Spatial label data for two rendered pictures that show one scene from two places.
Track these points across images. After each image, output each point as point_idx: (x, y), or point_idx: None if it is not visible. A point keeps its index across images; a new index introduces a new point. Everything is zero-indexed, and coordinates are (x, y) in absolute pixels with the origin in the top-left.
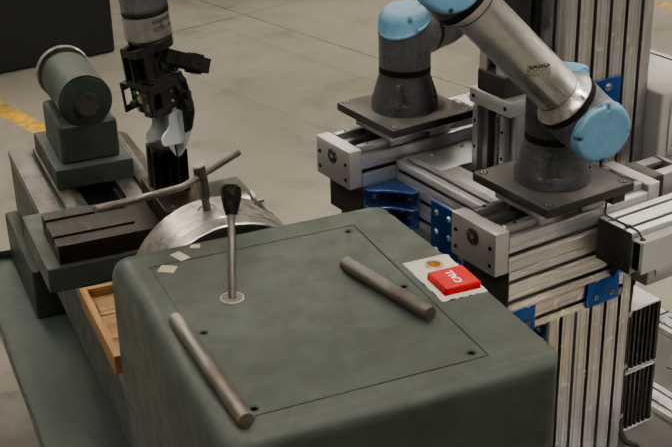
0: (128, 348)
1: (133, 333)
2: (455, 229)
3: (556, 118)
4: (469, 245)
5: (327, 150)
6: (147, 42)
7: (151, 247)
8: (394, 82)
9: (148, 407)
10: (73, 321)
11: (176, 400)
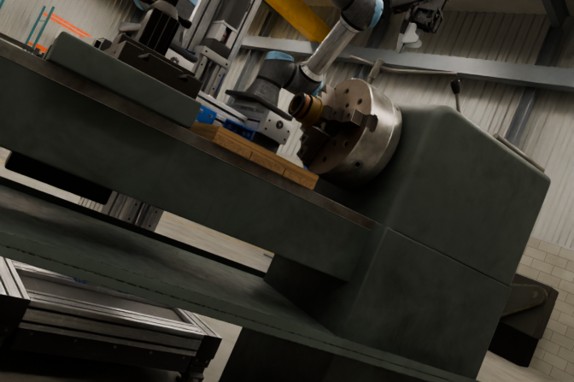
0: (447, 155)
1: (465, 144)
2: (270, 120)
3: (320, 79)
4: (275, 129)
5: (169, 57)
6: None
7: (382, 101)
8: (181, 27)
9: (462, 184)
10: (90, 166)
11: (512, 170)
